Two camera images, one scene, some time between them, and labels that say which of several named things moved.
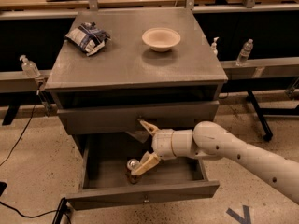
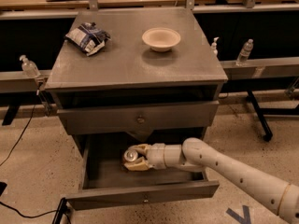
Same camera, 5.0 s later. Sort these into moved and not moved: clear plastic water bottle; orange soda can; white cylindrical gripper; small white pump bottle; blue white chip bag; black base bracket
Moved: orange soda can; white cylindrical gripper
Not moved: clear plastic water bottle; blue white chip bag; black base bracket; small white pump bottle
